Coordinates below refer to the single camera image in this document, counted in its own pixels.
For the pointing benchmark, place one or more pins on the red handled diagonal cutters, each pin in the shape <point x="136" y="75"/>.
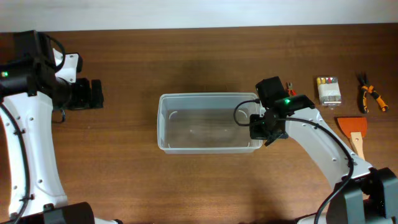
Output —
<point x="290" y="89"/>

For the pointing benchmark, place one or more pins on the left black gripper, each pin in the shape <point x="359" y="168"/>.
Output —
<point x="96" y="93"/>

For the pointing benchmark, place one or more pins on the clear box of bits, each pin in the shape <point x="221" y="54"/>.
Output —
<point x="329" y="91"/>

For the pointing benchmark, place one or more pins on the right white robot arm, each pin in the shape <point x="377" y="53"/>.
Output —
<point x="361" y="193"/>

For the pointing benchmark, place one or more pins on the clear plastic storage container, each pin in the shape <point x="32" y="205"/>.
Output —
<point x="203" y="123"/>

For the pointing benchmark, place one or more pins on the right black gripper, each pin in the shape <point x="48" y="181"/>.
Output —
<point x="258" y="131"/>

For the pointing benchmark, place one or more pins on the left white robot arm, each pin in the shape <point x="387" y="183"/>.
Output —
<point x="42" y="79"/>

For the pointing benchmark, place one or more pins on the orange scraper with wooden handle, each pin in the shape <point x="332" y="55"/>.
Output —
<point x="355" y="129"/>

